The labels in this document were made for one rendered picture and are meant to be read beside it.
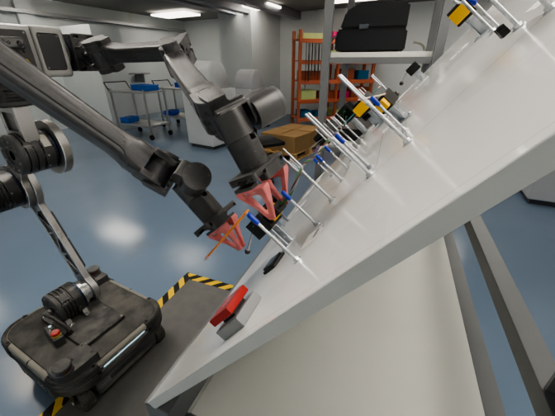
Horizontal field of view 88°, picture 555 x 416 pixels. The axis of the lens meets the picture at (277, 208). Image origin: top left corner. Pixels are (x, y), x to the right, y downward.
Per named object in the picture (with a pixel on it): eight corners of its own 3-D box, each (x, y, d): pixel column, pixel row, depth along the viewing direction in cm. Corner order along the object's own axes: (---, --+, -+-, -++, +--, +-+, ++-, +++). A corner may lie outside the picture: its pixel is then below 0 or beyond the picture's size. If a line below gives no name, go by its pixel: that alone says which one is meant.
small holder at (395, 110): (419, 100, 65) (397, 78, 65) (410, 116, 59) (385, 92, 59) (404, 114, 68) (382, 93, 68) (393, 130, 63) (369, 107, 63)
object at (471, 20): (498, 15, 68) (471, -12, 67) (495, 25, 61) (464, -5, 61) (479, 33, 71) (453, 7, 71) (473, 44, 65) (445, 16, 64)
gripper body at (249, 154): (286, 158, 55) (268, 122, 52) (258, 183, 47) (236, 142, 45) (260, 167, 59) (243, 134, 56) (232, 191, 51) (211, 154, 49)
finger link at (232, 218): (257, 236, 67) (230, 205, 65) (239, 256, 62) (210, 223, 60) (241, 245, 71) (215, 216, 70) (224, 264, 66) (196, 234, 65)
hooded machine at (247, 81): (249, 123, 766) (246, 68, 707) (268, 125, 741) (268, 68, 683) (234, 127, 711) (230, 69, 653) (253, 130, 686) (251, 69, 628)
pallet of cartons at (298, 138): (301, 163, 457) (301, 139, 440) (258, 156, 491) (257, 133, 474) (324, 147, 546) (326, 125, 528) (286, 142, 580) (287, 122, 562)
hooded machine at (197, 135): (213, 138, 609) (206, 60, 544) (239, 141, 582) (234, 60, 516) (187, 146, 549) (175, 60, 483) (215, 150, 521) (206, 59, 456)
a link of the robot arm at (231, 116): (206, 116, 51) (212, 111, 46) (238, 100, 53) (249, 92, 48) (225, 152, 53) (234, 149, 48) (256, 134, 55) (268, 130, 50)
